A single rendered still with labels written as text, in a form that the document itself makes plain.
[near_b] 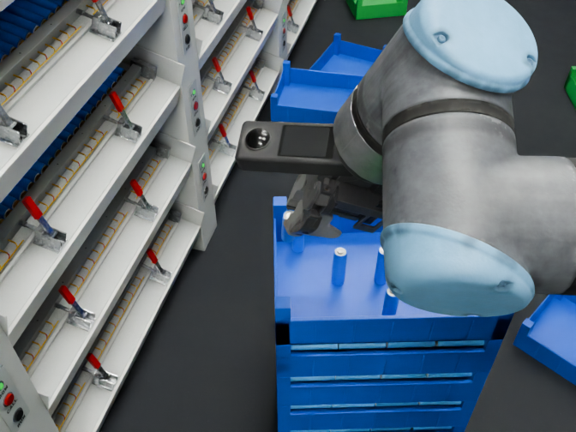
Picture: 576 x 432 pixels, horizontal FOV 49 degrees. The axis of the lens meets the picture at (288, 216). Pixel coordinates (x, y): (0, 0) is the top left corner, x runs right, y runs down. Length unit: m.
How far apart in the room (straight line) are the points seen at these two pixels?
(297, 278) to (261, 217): 0.78
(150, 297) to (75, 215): 0.42
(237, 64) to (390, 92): 1.26
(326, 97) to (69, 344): 1.15
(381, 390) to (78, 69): 0.64
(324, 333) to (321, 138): 0.31
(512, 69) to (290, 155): 0.23
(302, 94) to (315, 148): 1.37
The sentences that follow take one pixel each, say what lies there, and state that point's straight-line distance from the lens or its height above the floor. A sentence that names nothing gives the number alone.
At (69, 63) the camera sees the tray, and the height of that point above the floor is 0.70.
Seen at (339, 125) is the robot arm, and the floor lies 0.86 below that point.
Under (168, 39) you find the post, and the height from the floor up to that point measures 0.58.
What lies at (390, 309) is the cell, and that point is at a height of 0.52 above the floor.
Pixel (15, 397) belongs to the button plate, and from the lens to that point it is 0.98.
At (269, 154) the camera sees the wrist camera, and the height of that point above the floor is 0.80.
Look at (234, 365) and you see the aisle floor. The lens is 1.40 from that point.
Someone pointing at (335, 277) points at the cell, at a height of 0.50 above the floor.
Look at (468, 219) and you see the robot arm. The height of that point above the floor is 0.92.
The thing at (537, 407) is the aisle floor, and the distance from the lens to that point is 1.43.
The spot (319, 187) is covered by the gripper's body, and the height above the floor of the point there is 0.77.
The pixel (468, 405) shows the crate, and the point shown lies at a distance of 1.03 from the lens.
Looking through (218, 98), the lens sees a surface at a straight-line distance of 1.58.
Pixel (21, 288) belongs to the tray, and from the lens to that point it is 0.96.
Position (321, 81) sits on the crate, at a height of 0.10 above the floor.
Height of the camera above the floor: 1.18
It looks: 45 degrees down
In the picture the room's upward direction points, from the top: straight up
